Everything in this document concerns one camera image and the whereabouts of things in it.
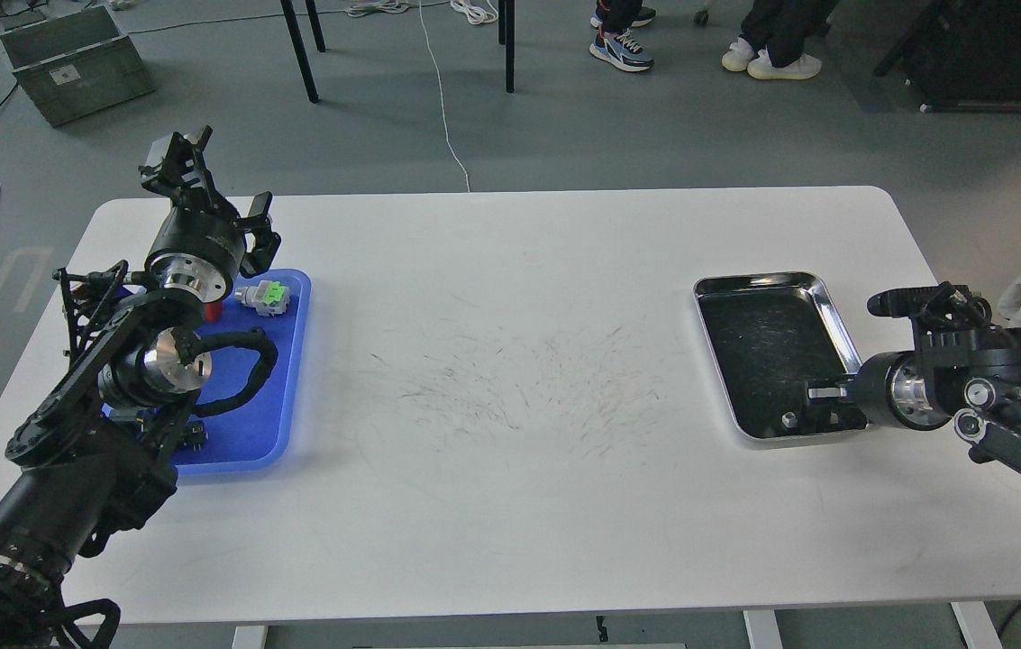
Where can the steel tray with black mat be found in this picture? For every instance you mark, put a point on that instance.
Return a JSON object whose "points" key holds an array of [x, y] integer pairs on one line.
{"points": [[770, 334]]}

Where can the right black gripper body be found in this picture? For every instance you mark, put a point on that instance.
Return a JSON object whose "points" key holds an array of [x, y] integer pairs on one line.
{"points": [[873, 389]]}

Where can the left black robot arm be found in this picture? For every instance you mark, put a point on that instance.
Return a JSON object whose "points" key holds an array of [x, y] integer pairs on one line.
{"points": [[96, 455]]}

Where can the blue sneaker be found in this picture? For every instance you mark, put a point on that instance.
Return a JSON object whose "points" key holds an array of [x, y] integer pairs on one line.
{"points": [[621, 51]]}

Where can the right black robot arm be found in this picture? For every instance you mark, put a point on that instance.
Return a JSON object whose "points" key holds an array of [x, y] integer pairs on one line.
{"points": [[964, 372]]}

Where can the red push button part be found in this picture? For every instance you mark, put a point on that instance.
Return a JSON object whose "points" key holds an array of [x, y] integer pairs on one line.
{"points": [[213, 312]]}

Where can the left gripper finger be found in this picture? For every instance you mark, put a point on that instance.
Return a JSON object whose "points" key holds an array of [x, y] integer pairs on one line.
{"points": [[258, 241], [175, 168]]}

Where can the grey part with green top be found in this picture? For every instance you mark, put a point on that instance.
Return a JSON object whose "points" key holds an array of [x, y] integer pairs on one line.
{"points": [[268, 298]]}

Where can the black table leg right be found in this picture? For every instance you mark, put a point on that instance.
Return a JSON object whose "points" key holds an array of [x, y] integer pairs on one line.
{"points": [[506, 38]]}

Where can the black equipment case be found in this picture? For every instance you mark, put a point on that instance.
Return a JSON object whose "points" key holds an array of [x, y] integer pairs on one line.
{"points": [[964, 56]]}

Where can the small black connector part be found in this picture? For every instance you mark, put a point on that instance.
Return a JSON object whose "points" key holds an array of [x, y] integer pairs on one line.
{"points": [[194, 436]]}

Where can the grey plastic crate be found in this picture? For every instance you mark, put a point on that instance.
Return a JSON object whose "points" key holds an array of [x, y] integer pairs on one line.
{"points": [[76, 65]]}

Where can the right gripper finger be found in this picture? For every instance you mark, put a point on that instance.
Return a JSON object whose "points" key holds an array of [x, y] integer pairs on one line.
{"points": [[824, 420], [828, 392]]}

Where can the black table leg front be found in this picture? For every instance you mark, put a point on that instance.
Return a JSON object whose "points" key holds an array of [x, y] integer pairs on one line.
{"points": [[298, 45]]}

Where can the white sneaker left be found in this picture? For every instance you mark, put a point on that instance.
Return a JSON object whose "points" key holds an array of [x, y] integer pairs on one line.
{"points": [[739, 56]]}

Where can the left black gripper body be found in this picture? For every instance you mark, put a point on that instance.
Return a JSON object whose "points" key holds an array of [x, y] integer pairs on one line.
{"points": [[198, 249]]}

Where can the black table leg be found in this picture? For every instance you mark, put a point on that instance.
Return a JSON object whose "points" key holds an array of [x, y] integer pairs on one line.
{"points": [[298, 45], [506, 38]]}

